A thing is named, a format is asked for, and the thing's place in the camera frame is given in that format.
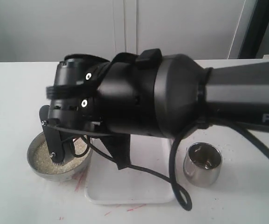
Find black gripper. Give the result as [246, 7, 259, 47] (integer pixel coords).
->
[78, 52, 162, 170]

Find black cable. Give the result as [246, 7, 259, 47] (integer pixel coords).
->
[48, 121, 269, 212]

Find white rectangular tray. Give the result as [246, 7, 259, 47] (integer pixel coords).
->
[84, 135, 174, 205]

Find steel bowl of rice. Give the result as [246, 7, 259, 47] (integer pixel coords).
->
[27, 132, 93, 182]

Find white cabinet doors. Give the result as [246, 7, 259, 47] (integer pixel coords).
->
[0, 0, 245, 62]

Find dark vertical post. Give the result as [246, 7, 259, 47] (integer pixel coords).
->
[238, 0, 269, 59]

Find small steel cup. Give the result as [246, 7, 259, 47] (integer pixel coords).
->
[183, 142, 223, 188]

